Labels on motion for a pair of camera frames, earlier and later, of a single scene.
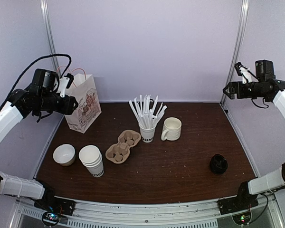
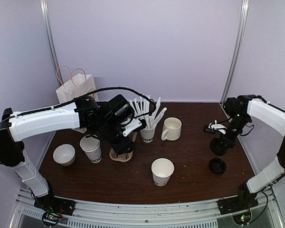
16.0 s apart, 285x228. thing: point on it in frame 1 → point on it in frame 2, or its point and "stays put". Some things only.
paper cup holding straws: x=147 y=135 stays put
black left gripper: x=67 y=108 → x=120 y=148
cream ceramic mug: x=172 y=129 stays put
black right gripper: x=232 y=85 → x=230 y=143
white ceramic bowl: x=64 y=154 stays put
